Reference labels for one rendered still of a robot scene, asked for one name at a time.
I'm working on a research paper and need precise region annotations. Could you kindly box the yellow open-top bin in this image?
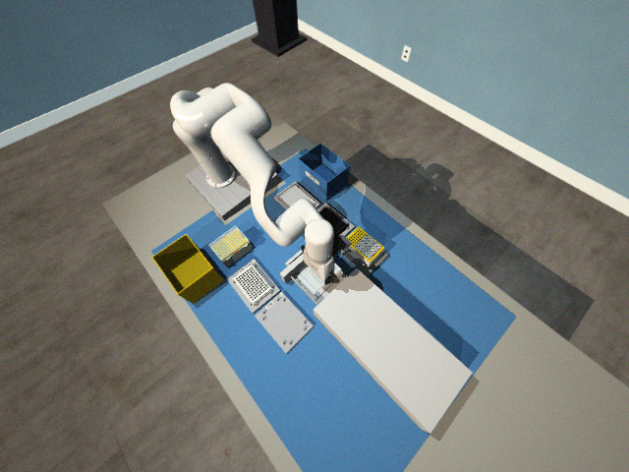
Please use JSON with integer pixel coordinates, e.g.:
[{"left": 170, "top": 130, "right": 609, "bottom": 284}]
[{"left": 152, "top": 234, "right": 224, "bottom": 304}]

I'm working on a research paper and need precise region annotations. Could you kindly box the blue bench mat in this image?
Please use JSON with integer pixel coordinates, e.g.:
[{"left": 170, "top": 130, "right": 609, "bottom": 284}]
[{"left": 151, "top": 149, "right": 516, "bottom": 472}]

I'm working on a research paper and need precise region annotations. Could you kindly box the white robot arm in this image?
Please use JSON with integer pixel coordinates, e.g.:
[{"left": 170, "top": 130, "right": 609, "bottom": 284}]
[{"left": 170, "top": 83, "right": 352, "bottom": 264}]

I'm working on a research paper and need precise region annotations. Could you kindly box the blue open-top bin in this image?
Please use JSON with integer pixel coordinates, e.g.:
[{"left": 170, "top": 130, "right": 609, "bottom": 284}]
[{"left": 298, "top": 143, "right": 351, "bottom": 201}]

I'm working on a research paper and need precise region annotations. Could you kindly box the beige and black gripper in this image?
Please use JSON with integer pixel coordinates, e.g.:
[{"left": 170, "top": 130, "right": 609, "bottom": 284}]
[{"left": 300, "top": 245, "right": 340, "bottom": 285}]

